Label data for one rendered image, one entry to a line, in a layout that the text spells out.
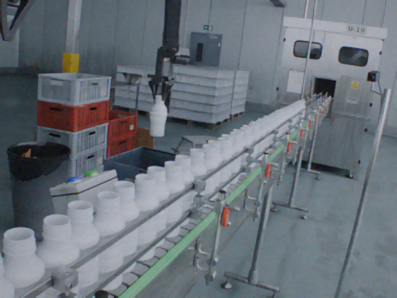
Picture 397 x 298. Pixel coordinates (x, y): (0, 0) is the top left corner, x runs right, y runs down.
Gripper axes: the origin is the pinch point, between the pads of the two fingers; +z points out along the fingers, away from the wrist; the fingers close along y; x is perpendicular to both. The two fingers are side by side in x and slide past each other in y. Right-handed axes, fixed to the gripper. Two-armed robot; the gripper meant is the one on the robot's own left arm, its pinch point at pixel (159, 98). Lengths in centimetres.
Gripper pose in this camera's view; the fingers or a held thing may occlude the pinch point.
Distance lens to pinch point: 154.7
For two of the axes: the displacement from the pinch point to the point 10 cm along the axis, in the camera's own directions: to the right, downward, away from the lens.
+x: -3.7, 1.3, -9.2
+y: -9.2, -1.8, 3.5
